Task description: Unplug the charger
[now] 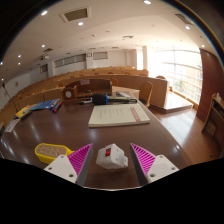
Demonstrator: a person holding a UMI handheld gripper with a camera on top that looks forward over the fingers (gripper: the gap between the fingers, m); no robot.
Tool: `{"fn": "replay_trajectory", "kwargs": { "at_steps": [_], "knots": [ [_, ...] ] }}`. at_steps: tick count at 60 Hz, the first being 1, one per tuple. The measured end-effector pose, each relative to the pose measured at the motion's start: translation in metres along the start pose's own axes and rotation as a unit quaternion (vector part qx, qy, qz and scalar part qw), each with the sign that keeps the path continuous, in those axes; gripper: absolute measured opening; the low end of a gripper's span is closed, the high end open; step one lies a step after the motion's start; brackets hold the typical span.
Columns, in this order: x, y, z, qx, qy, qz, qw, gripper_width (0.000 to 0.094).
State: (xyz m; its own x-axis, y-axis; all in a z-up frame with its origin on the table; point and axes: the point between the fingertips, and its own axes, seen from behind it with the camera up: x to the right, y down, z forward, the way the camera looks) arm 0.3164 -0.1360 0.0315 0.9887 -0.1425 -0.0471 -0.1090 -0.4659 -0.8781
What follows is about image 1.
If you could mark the black handheld microphone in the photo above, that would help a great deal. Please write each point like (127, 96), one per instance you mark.
(99, 99)

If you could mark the raised wooden platform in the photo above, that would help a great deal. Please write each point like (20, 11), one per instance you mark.
(171, 102)

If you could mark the yellow booklet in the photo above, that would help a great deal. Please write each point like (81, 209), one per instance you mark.
(23, 111)

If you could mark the black remote control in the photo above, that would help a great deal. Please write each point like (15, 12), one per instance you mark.
(26, 115)

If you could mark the white charger with red switch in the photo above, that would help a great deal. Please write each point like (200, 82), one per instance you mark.
(113, 159)

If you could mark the blue marker pen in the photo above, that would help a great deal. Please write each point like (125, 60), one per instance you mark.
(52, 105)

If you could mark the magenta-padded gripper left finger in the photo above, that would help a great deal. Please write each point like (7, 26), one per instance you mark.
(61, 166)

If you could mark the square ceiling air vent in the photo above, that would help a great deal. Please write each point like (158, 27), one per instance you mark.
(75, 14)

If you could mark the slatted ceiling air vent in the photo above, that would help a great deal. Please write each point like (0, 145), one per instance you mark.
(183, 18)

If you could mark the wooden chair with yellow seat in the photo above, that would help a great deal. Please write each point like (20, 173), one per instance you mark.
(146, 90)

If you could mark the white and red leaflet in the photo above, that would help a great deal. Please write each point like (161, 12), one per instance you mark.
(11, 125)

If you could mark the wooden shelf unit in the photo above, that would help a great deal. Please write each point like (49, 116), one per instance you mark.
(215, 126)

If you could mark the group of auditorium chairs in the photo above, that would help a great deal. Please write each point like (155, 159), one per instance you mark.
(60, 85)

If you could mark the blue booklet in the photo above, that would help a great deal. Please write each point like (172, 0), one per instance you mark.
(43, 105)

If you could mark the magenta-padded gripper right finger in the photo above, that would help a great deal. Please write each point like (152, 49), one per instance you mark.
(161, 165)

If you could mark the white notebook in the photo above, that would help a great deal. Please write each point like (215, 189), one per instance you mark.
(116, 116)

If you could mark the black gooseneck microphone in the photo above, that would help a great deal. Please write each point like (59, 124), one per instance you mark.
(4, 85)

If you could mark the ceiling projector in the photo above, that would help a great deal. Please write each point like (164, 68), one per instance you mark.
(45, 57)

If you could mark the wooden desk organizer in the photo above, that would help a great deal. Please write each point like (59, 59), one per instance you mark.
(93, 86)

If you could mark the wooden auditorium desk rows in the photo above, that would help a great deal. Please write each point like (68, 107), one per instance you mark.
(133, 81)

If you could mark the group of ceiling lights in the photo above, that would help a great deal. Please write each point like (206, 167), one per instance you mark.
(80, 23)

